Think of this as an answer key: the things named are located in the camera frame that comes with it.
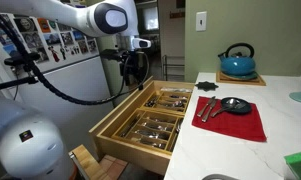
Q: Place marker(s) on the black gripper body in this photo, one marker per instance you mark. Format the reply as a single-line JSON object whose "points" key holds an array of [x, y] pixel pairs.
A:
{"points": [[133, 65]]}

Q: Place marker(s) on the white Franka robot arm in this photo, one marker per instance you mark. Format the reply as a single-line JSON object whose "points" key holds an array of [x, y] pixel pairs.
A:
{"points": [[73, 13]]}

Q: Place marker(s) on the large silver serving spoon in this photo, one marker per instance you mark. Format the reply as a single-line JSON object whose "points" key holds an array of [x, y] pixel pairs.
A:
{"points": [[178, 127]]}

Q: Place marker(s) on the wooden kitchen drawer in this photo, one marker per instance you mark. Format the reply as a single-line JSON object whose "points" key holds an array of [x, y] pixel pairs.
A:
{"points": [[130, 153]]}

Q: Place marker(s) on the small wooden cutlery organizer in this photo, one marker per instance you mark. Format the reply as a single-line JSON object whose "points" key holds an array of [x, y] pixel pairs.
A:
{"points": [[165, 100]]}

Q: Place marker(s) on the clear plastic packet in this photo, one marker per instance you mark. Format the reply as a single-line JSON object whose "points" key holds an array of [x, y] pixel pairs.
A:
{"points": [[176, 90]]}

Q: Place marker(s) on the white refrigerator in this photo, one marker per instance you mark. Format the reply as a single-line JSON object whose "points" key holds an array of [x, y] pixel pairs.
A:
{"points": [[80, 80]]}

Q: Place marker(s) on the large wooden cutlery organizer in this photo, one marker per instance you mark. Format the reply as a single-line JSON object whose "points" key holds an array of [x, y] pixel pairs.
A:
{"points": [[146, 131]]}

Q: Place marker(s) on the bright window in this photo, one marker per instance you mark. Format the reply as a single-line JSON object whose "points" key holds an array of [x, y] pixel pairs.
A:
{"points": [[151, 18]]}

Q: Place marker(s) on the black star-shaped trivet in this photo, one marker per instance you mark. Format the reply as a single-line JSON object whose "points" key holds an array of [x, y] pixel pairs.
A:
{"points": [[206, 86]]}

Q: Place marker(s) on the black figure fridge magnet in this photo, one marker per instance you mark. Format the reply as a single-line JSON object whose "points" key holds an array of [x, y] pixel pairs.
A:
{"points": [[63, 53]]}

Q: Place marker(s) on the red figure fridge magnet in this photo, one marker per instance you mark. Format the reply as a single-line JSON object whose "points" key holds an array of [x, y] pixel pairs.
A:
{"points": [[54, 54]]}

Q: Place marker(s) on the blue landscape fridge photo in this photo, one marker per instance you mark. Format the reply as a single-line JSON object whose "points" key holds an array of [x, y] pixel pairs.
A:
{"points": [[52, 39]]}

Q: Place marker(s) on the wooden cutting board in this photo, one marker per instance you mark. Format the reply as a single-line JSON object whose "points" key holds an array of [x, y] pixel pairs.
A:
{"points": [[90, 165]]}

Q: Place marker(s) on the orange fridge magnet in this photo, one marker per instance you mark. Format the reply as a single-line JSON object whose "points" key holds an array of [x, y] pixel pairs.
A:
{"points": [[44, 25]]}

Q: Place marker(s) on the red cloth towel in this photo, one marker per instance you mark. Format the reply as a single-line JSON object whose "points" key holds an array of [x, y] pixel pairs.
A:
{"points": [[230, 126]]}

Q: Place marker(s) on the dark round emblem photo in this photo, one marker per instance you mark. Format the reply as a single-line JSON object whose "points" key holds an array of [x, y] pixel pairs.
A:
{"points": [[25, 24]]}

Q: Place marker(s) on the wooden trivet board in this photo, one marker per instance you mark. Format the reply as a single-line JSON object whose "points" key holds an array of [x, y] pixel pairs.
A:
{"points": [[260, 81]]}

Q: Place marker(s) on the green sponge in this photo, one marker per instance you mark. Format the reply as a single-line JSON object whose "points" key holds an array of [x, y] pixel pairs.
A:
{"points": [[300, 165]]}

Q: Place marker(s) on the brown wall shelf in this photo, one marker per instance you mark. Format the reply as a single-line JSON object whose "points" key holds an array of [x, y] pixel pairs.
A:
{"points": [[177, 14]]}

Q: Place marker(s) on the white light switch plate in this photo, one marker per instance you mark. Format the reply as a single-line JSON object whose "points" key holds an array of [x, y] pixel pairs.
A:
{"points": [[201, 21]]}

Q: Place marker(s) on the black camera stand pole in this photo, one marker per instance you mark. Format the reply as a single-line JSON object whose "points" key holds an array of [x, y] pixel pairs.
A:
{"points": [[10, 85]]}

